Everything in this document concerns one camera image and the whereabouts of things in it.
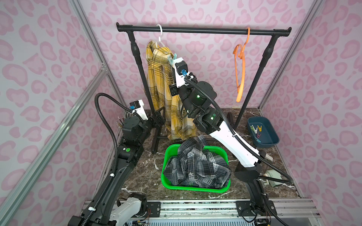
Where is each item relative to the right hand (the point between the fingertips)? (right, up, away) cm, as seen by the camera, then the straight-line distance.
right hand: (174, 67), depth 54 cm
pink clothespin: (+56, -32, +47) cm, 80 cm away
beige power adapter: (+54, -51, +26) cm, 79 cm away
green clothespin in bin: (+55, -26, +53) cm, 80 cm away
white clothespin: (+56, -28, +50) cm, 80 cm away
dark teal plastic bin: (+61, -28, +50) cm, 84 cm away
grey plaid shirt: (+10, -46, +25) cm, 53 cm away
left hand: (-8, -15, +14) cm, 22 cm away
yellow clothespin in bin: (+60, -27, +53) cm, 84 cm away
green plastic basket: (-4, -38, +33) cm, 51 cm away
